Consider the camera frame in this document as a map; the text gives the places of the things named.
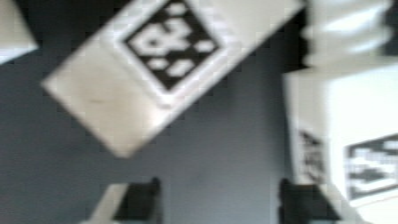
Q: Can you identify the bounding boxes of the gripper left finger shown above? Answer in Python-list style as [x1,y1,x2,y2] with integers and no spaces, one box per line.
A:
[81,177,163,224]

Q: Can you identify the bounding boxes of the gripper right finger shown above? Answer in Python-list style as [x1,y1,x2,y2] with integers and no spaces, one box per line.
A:
[277,179,355,224]

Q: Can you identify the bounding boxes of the white leg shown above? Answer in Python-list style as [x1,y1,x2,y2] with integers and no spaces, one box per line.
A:
[42,0,302,158]
[284,0,398,224]

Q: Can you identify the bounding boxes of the white square tabletop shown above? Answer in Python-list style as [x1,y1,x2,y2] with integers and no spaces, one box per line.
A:
[0,0,37,64]

